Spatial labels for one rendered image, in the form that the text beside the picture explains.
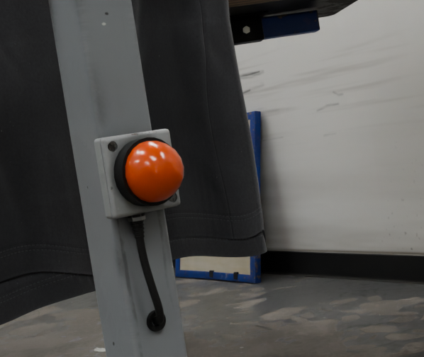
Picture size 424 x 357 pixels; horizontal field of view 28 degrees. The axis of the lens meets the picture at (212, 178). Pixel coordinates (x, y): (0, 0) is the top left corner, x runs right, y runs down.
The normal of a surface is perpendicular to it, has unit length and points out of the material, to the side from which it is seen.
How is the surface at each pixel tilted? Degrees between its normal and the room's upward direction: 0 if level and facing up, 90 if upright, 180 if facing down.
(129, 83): 90
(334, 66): 90
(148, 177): 99
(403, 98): 90
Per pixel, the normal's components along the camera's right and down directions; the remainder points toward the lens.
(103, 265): -0.79, 0.15
